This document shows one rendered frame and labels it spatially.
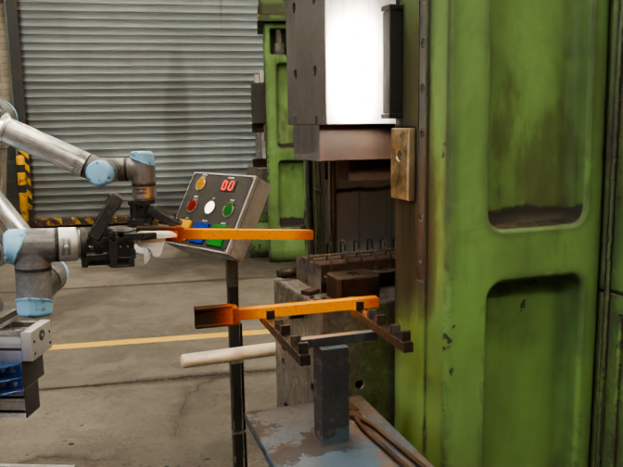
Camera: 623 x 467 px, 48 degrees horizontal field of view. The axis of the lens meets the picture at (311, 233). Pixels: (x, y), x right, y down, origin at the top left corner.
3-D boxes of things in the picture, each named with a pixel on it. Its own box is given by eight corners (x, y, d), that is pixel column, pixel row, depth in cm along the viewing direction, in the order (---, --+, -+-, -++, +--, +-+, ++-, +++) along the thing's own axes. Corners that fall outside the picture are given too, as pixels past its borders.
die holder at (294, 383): (323, 475, 180) (320, 309, 173) (276, 419, 215) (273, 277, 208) (503, 438, 200) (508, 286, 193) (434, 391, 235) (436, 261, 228)
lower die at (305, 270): (321, 293, 188) (321, 262, 187) (296, 278, 207) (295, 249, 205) (454, 278, 203) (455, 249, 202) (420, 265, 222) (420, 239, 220)
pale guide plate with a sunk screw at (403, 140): (407, 201, 164) (408, 128, 162) (389, 197, 173) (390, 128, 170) (415, 200, 165) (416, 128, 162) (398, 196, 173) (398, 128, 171)
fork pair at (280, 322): (281, 335, 141) (281, 326, 140) (273, 328, 146) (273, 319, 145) (386, 323, 147) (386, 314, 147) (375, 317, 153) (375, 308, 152)
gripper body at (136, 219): (134, 234, 230) (133, 197, 228) (160, 233, 229) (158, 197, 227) (127, 238, 222) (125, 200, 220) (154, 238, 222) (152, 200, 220)
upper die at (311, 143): (319, 161, 183) (319, 124, 181) (294, 157, 201) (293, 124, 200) (457, 156, 197) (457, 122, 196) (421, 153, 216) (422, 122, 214)
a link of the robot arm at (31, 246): (5, 264, 153) (4, 225, 152) (58, 261, 157) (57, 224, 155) (4, 271, 146) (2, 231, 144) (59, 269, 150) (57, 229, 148)
